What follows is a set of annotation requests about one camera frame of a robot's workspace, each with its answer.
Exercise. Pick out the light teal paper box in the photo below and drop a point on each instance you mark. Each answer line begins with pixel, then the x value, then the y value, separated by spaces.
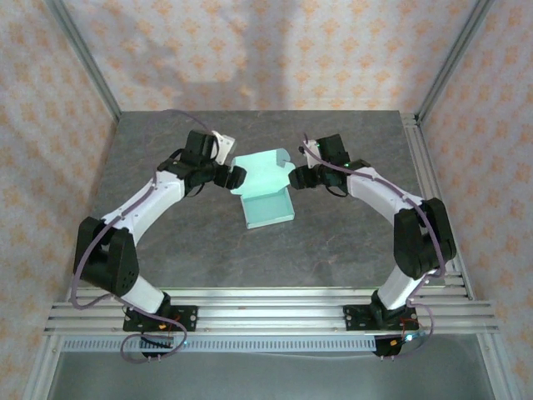
pixel 266 204

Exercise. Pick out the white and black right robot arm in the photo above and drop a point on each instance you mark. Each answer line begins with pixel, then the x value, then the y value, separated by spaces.
pixel 395 287

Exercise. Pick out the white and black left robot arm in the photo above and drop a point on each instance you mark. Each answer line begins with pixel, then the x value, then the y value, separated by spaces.
pixel 145 293

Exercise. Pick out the black base electronics board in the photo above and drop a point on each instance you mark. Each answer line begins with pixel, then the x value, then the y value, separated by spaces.
pixel 393 346

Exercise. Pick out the grey metal lower panel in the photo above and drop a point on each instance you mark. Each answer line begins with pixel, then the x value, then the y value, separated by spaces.
pixel 266 377

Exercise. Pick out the aluminium side rail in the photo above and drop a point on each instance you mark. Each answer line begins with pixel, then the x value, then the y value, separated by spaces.
pixel 433 200

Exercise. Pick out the aluminium mounting rail bed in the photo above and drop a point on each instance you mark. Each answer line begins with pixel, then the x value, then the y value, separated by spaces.
pixel 270 312

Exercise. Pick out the aluminium frame post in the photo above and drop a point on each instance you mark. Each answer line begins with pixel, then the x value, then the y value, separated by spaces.
pixel 87 62
pixel 449 62

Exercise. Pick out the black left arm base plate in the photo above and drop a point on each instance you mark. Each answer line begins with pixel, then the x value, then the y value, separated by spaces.
pixel 187 318

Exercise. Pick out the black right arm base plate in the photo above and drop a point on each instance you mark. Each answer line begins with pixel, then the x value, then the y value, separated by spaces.
pixel 354 318

